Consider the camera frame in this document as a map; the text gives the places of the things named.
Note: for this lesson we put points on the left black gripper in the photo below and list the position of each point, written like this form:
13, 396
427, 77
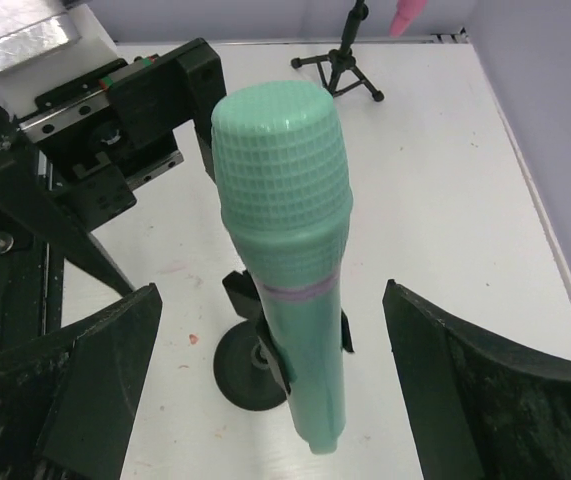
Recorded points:
106, 134

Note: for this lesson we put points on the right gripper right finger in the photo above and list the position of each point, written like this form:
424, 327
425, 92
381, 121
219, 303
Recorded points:
480, 406

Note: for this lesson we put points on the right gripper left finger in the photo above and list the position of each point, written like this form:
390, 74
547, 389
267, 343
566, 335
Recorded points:
68, 400

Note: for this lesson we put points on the black round-base mic stand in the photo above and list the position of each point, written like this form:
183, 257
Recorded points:
248, 369

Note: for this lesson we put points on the green microphone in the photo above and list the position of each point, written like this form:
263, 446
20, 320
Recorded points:
282, 177

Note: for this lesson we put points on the black tripod shock-mount stand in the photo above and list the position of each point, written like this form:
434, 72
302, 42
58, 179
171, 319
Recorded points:
332, 65

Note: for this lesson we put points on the pink microphone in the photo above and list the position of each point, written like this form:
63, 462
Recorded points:
405, 14

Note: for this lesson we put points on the black front mounting rail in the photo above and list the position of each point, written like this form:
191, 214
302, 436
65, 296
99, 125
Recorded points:
31, 285

